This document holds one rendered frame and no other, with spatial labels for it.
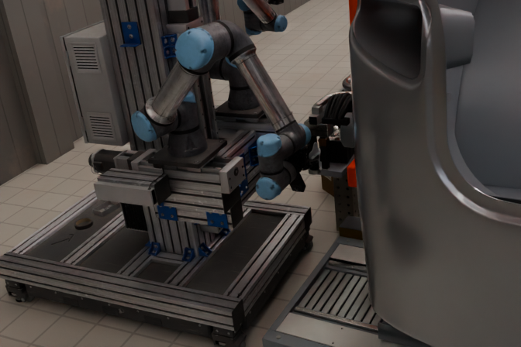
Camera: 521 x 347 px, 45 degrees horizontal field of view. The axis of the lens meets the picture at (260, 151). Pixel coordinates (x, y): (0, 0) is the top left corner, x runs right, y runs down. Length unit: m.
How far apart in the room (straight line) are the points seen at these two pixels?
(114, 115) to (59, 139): 2.23
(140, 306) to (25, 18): 2.50
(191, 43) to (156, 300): 1.19
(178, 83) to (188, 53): 0.15
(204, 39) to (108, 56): 0.78
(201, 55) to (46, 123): 2.97
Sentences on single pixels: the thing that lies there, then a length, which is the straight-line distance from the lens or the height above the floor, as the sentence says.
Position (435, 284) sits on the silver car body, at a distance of 1.29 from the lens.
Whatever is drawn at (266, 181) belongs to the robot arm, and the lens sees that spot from 1.93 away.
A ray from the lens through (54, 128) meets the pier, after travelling 4.83.
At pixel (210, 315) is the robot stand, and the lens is 2.56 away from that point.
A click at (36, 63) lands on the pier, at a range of 4.69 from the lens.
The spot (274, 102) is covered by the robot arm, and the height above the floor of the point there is 1.08.
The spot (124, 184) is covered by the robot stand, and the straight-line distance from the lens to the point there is 2.45.
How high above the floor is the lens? 1.74
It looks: 24 degrees down
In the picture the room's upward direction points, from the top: 7 degrees counter-clockwise
